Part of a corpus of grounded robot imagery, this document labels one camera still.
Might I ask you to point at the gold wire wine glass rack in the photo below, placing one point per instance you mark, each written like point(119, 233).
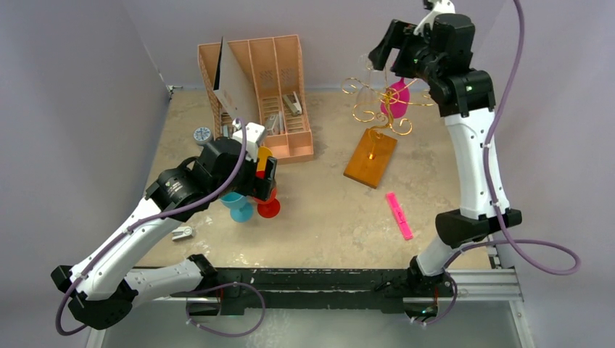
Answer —
point(376, 146)

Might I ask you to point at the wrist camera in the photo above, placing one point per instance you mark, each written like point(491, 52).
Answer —
point(253, 133)
point(434, 8)

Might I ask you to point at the magenta plastic wine glass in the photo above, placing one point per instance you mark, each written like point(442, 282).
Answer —
point(395, 98)

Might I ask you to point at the grey stapler in organizer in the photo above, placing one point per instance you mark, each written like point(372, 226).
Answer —
point(292, 101)

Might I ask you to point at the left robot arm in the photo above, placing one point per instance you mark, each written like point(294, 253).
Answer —
point(103, 288)

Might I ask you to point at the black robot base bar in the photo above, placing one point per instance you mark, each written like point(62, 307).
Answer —
point(390, 291)

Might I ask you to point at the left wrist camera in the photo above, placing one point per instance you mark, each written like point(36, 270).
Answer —
point(253, 133)

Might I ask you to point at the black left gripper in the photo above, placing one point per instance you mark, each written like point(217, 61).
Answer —
point(258, 188)

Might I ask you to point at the pink plastic clip tool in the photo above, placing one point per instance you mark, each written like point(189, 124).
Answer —
point(399, 215)

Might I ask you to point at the teal wine glass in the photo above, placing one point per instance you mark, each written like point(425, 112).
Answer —
point(240, 209)

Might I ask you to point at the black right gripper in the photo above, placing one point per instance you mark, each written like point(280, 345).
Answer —
point(391, 43)

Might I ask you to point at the silver item in organizer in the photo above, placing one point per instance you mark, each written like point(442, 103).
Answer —
point(274, 123)

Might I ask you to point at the small blue white jar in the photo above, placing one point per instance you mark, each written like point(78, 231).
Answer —
point(202, 135)

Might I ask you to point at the peach plastic file organizer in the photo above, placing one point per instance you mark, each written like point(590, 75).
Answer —
point(275, 67)

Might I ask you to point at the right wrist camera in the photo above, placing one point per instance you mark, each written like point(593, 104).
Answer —
point(434, 8)

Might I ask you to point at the small white metal clip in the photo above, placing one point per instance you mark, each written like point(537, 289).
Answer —
point(184, 232)

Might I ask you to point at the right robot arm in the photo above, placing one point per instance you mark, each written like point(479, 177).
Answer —
point(466, 101)

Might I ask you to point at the yellow plastic wine glass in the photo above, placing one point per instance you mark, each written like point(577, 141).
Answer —
point(262, 157)

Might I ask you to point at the red plastic wine glass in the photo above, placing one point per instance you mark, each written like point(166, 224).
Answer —
point(269, 208)

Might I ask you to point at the white paper folder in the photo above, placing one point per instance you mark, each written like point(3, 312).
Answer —
point(233, 90)

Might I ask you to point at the clear wine glass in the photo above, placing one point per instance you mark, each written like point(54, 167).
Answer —
point(366, 96)

